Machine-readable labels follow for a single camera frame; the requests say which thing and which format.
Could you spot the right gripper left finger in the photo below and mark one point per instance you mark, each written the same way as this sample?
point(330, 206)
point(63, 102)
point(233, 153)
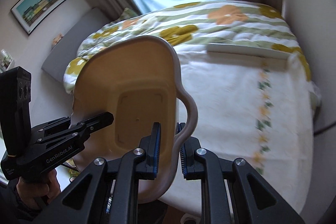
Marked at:
point(107, 191)

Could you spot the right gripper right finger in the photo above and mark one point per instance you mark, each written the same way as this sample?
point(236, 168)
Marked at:
point(233, 191)

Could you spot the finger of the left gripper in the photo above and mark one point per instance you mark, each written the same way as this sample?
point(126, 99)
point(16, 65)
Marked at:
point(86, 121)

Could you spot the pink square bowl with handle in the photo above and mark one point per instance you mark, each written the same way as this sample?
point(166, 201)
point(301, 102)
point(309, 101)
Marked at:
point(139, 82)

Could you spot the person's left hand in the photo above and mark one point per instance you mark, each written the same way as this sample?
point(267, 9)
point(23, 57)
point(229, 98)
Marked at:
point(29, 193)

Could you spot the grey headboard cushion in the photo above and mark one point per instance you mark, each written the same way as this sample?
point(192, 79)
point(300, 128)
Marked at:
point(66, 49)

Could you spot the white floral tablecloth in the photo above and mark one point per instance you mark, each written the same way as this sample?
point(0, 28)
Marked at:
point(257, 109)

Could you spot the framed building picture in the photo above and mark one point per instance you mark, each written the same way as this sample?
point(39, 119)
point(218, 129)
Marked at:
point(30, 13)

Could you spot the white tray table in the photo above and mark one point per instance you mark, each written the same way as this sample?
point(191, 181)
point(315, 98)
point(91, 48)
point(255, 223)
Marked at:
point(246, 50)

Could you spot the floral green striped quilt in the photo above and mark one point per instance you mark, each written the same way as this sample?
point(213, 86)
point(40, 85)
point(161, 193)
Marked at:
point(219, 22)

